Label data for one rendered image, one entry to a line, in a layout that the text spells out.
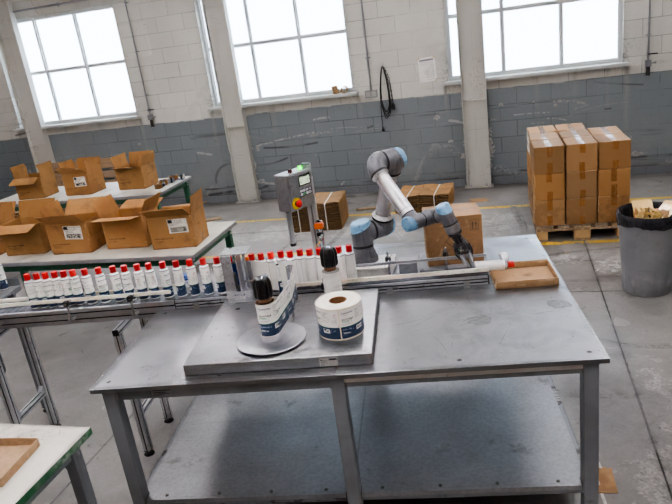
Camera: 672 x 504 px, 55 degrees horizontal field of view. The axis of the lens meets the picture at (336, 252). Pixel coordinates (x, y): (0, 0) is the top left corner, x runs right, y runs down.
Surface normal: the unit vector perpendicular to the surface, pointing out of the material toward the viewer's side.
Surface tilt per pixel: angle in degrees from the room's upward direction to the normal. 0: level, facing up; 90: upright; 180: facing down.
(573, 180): 89
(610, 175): 89
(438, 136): 90
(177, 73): 90
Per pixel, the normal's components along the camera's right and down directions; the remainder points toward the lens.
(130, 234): -0.22, 0.34
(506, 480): -0.13, -0.94
